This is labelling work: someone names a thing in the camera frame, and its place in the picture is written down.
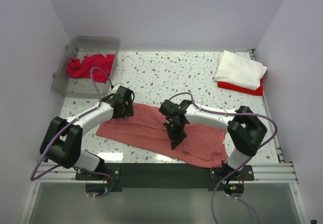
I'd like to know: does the salmon pink t shirt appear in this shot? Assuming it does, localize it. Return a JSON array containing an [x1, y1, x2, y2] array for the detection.
[[96, 103, 228, 168]]

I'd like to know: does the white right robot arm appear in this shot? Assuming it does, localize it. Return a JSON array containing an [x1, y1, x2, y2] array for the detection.
[[159, 100, 267, 180]]

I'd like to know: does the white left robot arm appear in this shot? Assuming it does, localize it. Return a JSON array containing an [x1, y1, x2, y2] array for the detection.
[[40, 84, 135, 180]]

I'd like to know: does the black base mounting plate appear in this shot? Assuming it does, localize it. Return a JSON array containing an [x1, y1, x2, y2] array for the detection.
[[75, 162, 254, 193]]

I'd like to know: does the crumpled red t shirt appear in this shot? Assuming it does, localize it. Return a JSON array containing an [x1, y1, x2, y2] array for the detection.
[[67, 54, 115, 78]]

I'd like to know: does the clear plastic bin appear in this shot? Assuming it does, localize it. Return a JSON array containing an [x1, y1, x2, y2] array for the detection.
[[51, 36, 120, 98]]

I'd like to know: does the folded white t shirt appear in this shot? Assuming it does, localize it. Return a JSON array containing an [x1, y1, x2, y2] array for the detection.
[[214, 50, 267, 90]]

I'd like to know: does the folded red t shirt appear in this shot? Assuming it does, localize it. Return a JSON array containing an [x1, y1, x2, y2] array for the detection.
[[218, 79, 263, 96]]

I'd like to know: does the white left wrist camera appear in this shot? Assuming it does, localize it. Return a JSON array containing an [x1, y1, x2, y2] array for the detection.
[[111, 84, 123, 92]]

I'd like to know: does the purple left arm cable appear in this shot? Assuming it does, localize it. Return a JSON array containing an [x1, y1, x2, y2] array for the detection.
[[30, 66, 114, 199]]

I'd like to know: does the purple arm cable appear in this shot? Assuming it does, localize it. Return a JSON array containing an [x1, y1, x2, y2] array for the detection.
[[167, 91, 278, 224], [30, 66, 114, 199]]

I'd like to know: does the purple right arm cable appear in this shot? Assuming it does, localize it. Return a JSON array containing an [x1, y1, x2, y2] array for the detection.
[[167, 91, 278, 224]]

